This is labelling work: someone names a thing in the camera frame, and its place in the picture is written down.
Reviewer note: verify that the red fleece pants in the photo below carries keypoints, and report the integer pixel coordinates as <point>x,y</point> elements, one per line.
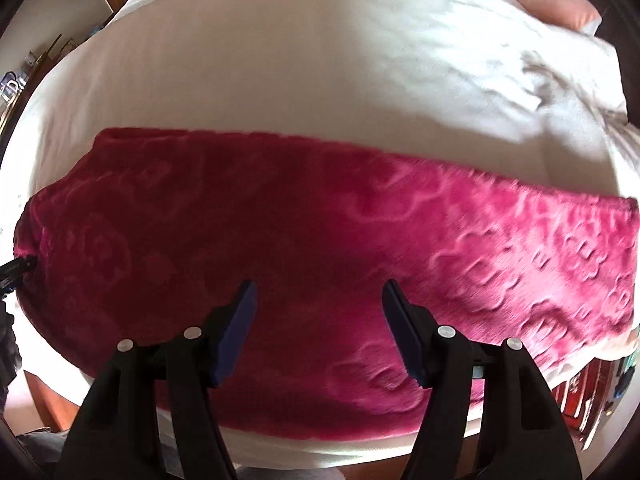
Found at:
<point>152,229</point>

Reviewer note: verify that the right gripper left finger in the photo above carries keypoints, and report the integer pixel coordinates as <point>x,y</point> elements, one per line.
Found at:
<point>115,434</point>

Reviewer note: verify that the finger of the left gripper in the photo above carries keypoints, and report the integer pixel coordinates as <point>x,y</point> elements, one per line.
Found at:
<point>13,272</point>

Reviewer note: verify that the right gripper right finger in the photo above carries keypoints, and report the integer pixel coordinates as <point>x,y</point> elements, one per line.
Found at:
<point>522,432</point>

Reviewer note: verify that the wooden side cabinet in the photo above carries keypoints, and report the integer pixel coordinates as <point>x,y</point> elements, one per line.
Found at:
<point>17,104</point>

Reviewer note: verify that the white bed duvet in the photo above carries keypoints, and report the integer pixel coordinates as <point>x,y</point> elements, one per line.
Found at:
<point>474,81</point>

